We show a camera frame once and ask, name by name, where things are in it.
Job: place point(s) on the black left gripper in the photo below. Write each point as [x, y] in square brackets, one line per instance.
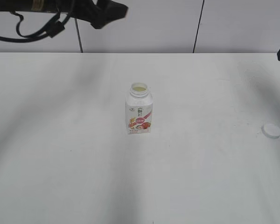
[98, 12]

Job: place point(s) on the white screw cap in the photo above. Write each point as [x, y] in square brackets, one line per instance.
[271, 131]

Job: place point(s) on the white yogurt drink bottle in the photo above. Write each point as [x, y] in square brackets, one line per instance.
[139, 109]

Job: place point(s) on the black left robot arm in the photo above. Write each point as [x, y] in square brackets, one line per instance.
[39, 6]

